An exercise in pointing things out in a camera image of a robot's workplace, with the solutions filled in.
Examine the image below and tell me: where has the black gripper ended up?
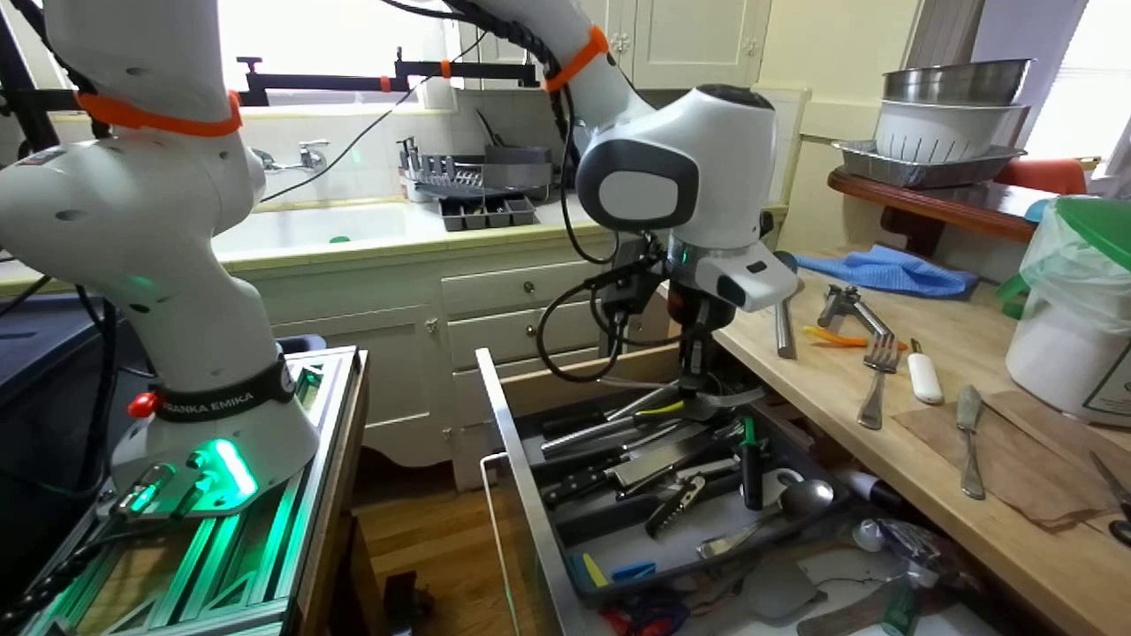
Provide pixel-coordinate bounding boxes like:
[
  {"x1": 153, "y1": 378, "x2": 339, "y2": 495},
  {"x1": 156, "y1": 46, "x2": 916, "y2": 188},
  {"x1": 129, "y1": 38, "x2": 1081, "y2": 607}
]
[{"x1": 667, "y1": 281, "x2": 739, "y2": 401}]

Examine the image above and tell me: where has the long silver table fork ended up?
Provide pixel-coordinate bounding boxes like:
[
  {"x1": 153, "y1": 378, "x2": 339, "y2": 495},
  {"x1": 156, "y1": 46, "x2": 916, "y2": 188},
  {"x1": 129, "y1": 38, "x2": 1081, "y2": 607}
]
[{"x1": 856, "y1": 332, "x2": 903, "y2": 434}]

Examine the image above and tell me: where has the orange peeler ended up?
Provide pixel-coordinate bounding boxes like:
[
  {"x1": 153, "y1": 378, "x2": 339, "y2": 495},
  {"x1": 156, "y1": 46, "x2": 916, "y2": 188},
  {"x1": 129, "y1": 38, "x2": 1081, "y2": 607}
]
[{"x1": 803, "y1": 324, "x2": 871, "y2": 354}]

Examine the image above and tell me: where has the grey cutlery tray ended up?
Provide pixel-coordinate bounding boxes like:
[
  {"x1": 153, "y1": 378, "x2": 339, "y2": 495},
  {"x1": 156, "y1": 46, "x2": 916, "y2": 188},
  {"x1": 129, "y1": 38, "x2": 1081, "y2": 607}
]
[{"x1": 516, "y1": 392, "x2": 857, "y2": 587}]

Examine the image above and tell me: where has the blue cloth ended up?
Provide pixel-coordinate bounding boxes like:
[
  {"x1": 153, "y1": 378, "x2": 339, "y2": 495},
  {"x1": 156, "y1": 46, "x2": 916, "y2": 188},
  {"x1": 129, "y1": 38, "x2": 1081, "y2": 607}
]
[{"x1": 792, "y1": 245, "x2": 983, "y2": 301}]

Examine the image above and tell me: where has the wooden pull-out drawer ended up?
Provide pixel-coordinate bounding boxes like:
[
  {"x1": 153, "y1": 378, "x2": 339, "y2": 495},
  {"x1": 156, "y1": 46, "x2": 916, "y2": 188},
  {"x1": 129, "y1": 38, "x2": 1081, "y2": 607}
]
[{"x1": 472, "y1": 344, "x2": 1062, "y2": 636}]

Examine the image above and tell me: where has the black dish rack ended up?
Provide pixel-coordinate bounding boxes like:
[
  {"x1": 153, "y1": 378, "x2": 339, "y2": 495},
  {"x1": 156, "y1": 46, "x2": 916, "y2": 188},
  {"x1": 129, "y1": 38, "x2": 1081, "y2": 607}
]
[{"x1": 404, "y1": 145, "x2": 557, "y2": 232}]

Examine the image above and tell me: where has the dark wooden side table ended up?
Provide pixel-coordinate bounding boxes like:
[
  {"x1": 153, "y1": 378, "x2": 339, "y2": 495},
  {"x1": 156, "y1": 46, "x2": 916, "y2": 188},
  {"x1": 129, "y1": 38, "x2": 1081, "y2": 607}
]
[{"x1": 825, "y1": 156, "x2": 1090, "y2": 249}]

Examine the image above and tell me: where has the metal baking tray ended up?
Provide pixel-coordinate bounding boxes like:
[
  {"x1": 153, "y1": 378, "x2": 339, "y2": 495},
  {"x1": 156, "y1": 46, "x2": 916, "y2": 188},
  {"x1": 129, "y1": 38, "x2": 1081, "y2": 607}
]
[{"x1": 838, "y1": 139, "x2": 1027, "y2": 195}]

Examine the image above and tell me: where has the white kitchen base cabinet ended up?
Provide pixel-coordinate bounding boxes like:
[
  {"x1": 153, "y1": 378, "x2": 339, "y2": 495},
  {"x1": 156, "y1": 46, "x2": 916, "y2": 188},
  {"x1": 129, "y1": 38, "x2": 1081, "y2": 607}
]
[{"x1": 0, "y1": 222, "x2": 711, "y2": 474}]

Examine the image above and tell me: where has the white colander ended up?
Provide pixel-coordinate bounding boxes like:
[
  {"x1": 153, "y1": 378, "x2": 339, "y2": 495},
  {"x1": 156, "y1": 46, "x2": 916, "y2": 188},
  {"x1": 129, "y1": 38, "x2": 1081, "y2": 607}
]
[{"x1": 871, "y1": 100, "x2": 1027, "y2": 163}]

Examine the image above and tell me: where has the brown cutting board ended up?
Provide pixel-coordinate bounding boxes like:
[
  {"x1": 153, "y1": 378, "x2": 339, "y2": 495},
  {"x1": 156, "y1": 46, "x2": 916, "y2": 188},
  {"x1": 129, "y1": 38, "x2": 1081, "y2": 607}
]
[{"x1": 894, "y1": 384, "x2": 1131, "y2": 534}]

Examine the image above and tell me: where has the white bag green trim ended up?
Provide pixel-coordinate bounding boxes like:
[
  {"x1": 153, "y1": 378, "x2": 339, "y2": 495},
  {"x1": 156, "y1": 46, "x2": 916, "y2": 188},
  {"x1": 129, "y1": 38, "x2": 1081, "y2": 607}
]
[{"x1": 1003, "y1": 195, "x2": 1131, "y2": 431}]

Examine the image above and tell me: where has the steel mixing bowl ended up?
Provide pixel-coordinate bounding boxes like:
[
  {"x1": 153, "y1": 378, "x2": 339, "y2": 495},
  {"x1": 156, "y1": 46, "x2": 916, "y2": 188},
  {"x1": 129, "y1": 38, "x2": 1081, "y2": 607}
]
[{"x1": 881, "y1": 57, "x2": 1034, "y2": 105}]

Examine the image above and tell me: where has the white kitchen sink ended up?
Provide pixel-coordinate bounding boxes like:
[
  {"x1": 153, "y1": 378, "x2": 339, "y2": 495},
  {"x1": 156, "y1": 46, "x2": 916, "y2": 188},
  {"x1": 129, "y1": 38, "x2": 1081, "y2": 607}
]
[{"x1": 208, "y1": 199, "x2": 453, "y2": 266}]

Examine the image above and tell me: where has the chrome faucet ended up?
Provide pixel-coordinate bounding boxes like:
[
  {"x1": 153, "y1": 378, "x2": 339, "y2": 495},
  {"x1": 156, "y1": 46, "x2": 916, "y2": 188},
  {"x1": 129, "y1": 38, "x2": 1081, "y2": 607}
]
[{"x1": 249, "y1": 139, "x2": 332, "y2": 178}]

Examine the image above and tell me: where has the black mounting bar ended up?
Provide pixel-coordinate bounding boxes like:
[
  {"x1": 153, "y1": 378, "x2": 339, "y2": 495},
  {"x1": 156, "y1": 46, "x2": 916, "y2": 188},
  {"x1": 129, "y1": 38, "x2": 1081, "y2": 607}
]
[{"x1": 234, "y1": 49, "x2": 545, "y2": 112}]

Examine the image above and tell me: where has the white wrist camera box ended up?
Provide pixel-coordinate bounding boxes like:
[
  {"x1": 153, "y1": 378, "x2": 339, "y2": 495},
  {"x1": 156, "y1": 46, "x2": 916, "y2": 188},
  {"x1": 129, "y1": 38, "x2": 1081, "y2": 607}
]
[{"x1": 691, "y1": 245, "x2": 807, "y2": 316}]

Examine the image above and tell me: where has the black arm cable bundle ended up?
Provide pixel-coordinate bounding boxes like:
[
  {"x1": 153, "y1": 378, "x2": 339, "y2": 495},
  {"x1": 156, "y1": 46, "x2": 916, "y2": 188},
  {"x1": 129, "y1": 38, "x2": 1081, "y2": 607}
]
[{"x1": 531, "y1": 69, "x2": 663, "y2": 384}]

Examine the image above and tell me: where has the blue yellow handled tool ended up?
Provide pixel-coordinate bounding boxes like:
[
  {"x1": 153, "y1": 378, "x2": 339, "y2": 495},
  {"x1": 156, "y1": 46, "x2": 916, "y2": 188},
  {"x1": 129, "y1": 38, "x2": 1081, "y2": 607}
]
[{"x1": 577, "y1": 547, "x2": 663, "y2": 594}]

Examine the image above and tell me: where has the green handled tool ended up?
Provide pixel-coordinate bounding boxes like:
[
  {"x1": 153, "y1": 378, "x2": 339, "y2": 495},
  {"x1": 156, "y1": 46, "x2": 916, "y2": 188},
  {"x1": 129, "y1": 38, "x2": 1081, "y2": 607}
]
[{"x1": 881, "y1": 581, "x2": 925, "y2": 636}]

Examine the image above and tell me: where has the orange cable strap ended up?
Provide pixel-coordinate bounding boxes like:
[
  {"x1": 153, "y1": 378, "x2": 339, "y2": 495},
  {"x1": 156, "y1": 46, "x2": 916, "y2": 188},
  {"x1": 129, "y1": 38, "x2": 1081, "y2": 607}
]
[
  {"x1": 541, "y1": 24, "x2": 613, "y2": 97},
  {"x1": 74, "y1": 89, "x2": 247, "y2": 143}
]

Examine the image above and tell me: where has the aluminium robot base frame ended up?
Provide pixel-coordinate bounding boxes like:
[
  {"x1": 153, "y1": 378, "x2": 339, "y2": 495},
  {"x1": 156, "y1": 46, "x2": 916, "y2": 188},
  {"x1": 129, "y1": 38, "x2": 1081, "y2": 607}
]
[{"x1": 12, "y1": 345, "x2": 364, "y2": 636}]

